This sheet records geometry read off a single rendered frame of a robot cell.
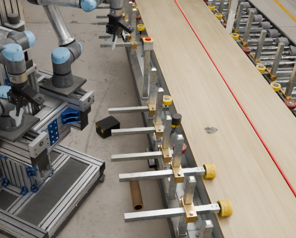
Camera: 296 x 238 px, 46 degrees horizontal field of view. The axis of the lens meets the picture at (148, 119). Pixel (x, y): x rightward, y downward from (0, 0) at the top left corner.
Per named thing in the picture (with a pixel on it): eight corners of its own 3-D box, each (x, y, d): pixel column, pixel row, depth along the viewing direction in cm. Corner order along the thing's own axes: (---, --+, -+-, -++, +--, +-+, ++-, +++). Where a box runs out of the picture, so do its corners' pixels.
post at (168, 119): (160, 176, 230) (166, 118, 200) (159, 172, 233) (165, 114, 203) (165, 175, 230) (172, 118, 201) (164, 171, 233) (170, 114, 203)
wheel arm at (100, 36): (99, 39, 347) (99, 35, 345) (98, 38, 350) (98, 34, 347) (142, 38, 354) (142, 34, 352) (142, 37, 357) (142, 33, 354)
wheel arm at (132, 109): (108, 115, 250) (108, 110, 247) (108, 112, 253) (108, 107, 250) (168, 111, 257) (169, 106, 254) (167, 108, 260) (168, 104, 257)
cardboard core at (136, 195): (133, 204, 278) (128, 176, 301) (133, 210, 283) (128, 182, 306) (143, 203, 279) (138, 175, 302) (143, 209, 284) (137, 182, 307)
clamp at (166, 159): (163, 163, 212) (164, 157, 209) (159, 148, 223) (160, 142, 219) (172, 162, 213) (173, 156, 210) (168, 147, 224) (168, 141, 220)
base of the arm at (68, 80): (47, 84, 233) (45, 71, 227) (61, 74, 244) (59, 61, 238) (66, 90, 229) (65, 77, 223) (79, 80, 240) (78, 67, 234)
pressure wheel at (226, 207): (222, 203, 169) (216, 198, 176) (222, 219, 170) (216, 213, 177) (233, 202, 170) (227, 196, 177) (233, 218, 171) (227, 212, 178)
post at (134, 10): (131, 57, 342) (132, 9, 312) (130, 55, 345) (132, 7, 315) (134, 57, 342) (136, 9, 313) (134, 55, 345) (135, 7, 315)
